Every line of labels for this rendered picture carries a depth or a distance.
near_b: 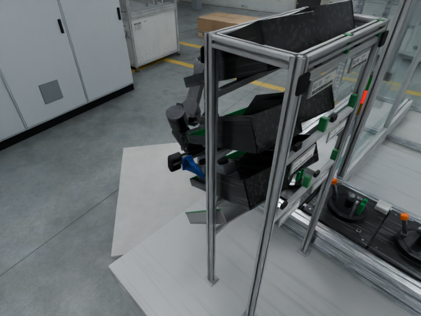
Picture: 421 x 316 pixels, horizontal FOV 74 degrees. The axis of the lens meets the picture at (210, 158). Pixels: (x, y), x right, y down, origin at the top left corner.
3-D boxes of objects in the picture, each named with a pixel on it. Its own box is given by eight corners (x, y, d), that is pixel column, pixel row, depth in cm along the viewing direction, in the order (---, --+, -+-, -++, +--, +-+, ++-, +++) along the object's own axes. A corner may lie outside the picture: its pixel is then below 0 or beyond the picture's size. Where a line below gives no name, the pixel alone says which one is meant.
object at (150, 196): (124, 152, 160) (123, 147, 158) (274, 136, 173) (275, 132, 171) (112, 261, 106) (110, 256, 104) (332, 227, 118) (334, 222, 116)
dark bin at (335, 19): (227, 71, 75) (221, 42, 73) (262, 61, 81) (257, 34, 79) (315, 49, 52) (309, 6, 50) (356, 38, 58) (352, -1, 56)
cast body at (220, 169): (215, 183, 83) (210, 161, 81) (227, 177, 85) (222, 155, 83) (233, 188, 76) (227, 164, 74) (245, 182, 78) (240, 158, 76)
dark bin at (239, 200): (191, 185, 87) (185, 163, 85) (224, 169, 93) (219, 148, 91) (249, 210, 63) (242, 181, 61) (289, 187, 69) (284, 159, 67)
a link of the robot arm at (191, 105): (201, 58, 108) (194, 41, 97) (222, 61, 106) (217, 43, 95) (181, 130, 102) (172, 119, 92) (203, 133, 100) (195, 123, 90)
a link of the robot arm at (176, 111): (181, 114, 98) (173, 89, 88) (203, 118, 96) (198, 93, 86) (169, 140, 92) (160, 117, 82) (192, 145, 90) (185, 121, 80)
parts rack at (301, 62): (202, 279, 97) (195, 32, 48) (265, 219, 117) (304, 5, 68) (250, 325, 85) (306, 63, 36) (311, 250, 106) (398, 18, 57)
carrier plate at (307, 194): (249, 181, 123) (250, 177, 122) (280, 157, 137) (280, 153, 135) (297, 210, 110) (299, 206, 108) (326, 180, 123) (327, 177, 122)
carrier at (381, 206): (301, 212, 109) (308, 189, 101) (329, 182, 122) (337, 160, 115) (364, 250, 96) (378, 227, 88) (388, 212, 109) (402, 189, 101)
